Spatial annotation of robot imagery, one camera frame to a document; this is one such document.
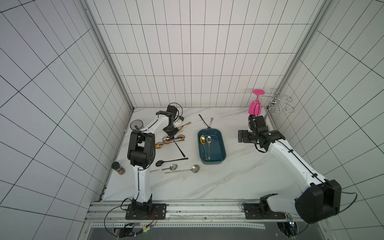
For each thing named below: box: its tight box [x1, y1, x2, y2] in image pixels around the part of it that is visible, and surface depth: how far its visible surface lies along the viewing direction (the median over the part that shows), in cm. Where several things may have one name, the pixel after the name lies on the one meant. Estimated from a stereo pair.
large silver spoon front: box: [164, 164, 200, 174], surface depth 89 cm
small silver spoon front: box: [149, 164, 178, 173], surface depth 89 cm
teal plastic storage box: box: [197, 128, 227, 165], surface depth 97 cm
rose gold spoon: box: [171, 134, 186, 141], surface depth 105 cm
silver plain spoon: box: [206, 135, 212, 160], surface depth 100 cm
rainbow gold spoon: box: [200, 135, 208, 161], surface depth 100 cm
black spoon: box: [155, 157, 189, 167], surface depth 92 cm
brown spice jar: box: [111, 161, 126, 175], surface depth 82 cm
